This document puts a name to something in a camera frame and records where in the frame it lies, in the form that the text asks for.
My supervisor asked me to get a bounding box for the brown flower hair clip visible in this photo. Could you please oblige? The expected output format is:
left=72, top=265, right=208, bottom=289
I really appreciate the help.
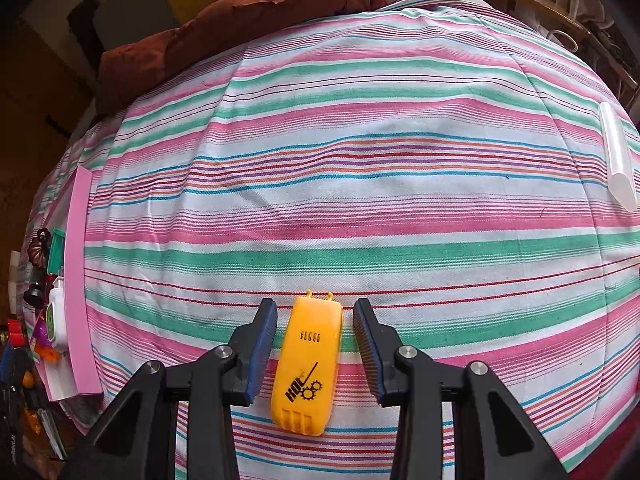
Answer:
left=27, top=228, right=52, bottom=267

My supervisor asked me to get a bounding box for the black plastic cylinder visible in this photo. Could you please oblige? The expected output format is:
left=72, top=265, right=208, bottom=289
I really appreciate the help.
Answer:
left=22, top=270, right=51, bottom=308

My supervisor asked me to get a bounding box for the white translucent plastic tube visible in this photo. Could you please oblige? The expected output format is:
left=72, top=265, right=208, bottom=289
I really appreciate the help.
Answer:
left=598, top=101, right=638, bottom=211

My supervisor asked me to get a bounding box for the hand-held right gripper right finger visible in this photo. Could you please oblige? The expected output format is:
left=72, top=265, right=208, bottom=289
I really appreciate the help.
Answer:
left=352, top=298, right=571, bottom=480

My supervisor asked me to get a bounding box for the white mug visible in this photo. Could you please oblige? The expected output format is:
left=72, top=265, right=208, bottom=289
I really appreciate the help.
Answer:
left=547, top=29, right=579, bottom=54

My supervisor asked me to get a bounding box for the brown down jacket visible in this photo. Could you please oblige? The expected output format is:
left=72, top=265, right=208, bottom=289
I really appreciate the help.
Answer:
left=97, top=0, right=388, bottom=116

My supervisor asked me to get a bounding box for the pink white cardboard tray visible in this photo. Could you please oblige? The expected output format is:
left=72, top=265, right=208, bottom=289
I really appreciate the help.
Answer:
left=45, top=166, right=103, bottom=402

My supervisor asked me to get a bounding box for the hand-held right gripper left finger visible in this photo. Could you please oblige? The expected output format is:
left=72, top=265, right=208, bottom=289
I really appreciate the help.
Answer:
left=60, top=298, right=278, bottom=480

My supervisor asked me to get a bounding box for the orange toy block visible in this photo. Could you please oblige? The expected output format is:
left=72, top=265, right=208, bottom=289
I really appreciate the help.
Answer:
left=30, top=342, right=61, bottom=363

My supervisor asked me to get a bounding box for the green T-shaped plastic part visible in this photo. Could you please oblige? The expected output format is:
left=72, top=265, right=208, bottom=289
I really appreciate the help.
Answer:
left=47, top=227, right=67, bottom=273

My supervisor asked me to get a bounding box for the grey yellow blue headboard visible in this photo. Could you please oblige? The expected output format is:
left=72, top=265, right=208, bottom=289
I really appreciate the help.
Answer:
left=92, top=0, right=251, bottom=56

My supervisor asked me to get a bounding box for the striped pink green bedsheet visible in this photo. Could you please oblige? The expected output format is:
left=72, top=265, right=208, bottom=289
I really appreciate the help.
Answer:
left=20, top=0, right=640, bottom=480

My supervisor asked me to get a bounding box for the yellow toy piece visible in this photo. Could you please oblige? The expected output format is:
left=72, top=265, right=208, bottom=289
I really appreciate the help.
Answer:
left=271, top=288, right=344, bottom=436

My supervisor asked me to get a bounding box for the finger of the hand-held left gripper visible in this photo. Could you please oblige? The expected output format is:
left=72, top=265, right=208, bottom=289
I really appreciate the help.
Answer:
left=0, top=342, right=33, bottom=401

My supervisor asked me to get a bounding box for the white bottle green label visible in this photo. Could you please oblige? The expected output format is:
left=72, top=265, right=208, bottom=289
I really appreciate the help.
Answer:
left=46, top=277, right=70, bottom=353

